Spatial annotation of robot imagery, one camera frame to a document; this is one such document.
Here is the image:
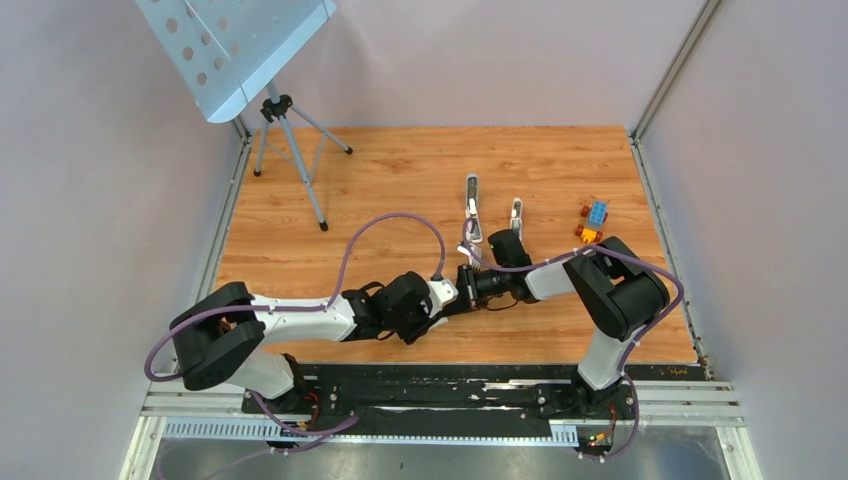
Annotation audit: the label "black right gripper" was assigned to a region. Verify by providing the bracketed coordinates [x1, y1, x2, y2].
[442, 263, 512, 318]

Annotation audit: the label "light blue white stapler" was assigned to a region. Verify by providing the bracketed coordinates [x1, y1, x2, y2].
[465, 173, 483, 244]

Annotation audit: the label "white stapler tray piece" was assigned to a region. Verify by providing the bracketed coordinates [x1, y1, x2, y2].
[509, 197, 523, 240]

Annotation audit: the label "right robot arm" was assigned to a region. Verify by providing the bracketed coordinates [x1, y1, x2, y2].
[442, 229, 671, 418]

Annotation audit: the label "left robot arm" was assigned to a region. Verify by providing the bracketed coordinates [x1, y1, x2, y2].
[169, 272, 459, 413]

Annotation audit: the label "colourful toy block car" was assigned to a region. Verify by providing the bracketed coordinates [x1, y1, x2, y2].
[575, 200, 608, 244]

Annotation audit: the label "light blue music stand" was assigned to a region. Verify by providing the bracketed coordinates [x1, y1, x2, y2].
[137, 0, 353, 230]

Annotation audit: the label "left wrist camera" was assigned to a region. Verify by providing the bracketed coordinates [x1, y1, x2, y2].
[424, 279, 459, 318]

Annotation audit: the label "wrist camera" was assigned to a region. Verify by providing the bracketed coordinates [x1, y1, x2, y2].
[457, 244, 482, 270]
[424, 279, 459, 318]

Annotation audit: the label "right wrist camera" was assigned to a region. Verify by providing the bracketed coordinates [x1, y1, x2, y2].
[457, 244, 482, 270]

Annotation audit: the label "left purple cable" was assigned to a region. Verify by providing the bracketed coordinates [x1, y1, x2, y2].
[144, 212, 448, 384]

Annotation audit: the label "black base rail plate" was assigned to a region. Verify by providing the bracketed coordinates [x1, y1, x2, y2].
[241, 364, 702, 442]

